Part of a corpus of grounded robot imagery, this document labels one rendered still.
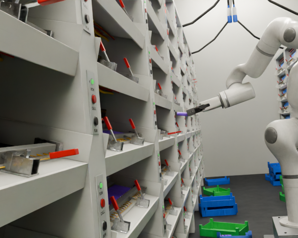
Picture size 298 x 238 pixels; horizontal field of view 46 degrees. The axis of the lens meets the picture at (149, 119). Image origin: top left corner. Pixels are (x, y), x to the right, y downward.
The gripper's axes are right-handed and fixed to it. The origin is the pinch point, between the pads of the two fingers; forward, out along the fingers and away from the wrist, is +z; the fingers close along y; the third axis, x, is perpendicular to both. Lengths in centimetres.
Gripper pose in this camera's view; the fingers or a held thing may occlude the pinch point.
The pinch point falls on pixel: (191, 112)
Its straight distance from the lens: 177.1
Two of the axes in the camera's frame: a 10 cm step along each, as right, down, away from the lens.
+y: -1.9, -0.2, -9.8
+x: 3.4, 9.4, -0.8
